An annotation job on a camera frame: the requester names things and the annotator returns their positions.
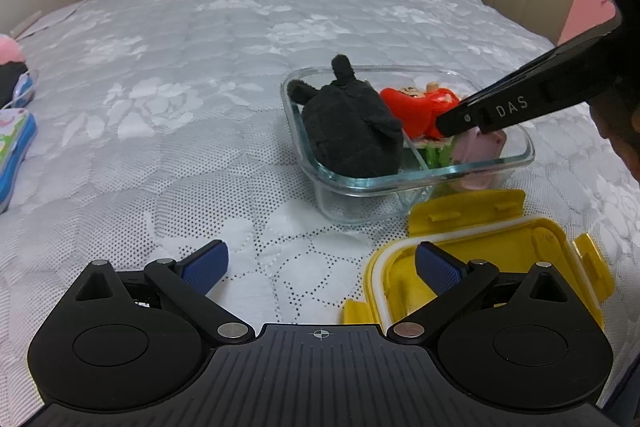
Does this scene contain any clear glass container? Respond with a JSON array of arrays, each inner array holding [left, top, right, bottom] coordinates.
[[280, 66, 536, 223]]

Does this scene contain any red toy figure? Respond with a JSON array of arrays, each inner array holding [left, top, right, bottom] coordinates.
[[380, 82, 468, 142]]

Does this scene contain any pink plush toy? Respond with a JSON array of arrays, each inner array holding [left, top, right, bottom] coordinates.
[[0, 34, 28, 68]]

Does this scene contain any person's right forearm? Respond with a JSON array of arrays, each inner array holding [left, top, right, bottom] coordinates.
[[589, 79, 640, 184]]

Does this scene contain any blue printed case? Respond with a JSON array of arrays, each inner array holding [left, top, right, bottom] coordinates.
[[0, 109, 39, 214]]

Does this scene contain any green toy piece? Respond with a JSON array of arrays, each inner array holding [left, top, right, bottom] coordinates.
[[419, 141, 458, 172]]

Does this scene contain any pink pillow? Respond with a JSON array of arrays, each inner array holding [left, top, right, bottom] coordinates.
[[560, 0, 617, 46]]

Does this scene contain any white blue-trimmed pouch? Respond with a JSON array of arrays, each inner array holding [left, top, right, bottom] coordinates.
[[10, 69, 41, 108]]

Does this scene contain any pink toy figure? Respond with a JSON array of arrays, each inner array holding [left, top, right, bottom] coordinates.
[[452, 129, 508, 192]]

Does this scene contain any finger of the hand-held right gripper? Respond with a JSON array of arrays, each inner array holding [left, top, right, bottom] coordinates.
[[434, 44, 598, 140]]

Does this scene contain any black plush toy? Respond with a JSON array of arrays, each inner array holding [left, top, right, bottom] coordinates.
[[286, 55, 405, 180]]

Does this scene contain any yellow container lid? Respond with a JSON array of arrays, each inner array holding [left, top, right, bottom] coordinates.
[[342, 189, 616, 329]]

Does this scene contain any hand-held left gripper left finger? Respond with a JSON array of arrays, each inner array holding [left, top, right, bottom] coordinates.
[[65, 241, 253, 343]]

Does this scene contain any black cloth item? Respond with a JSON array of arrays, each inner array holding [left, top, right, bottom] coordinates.
[[0, 62, 28, 108]]

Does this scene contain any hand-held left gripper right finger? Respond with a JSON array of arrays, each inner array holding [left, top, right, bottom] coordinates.
[[387, 241, 576, 343]]

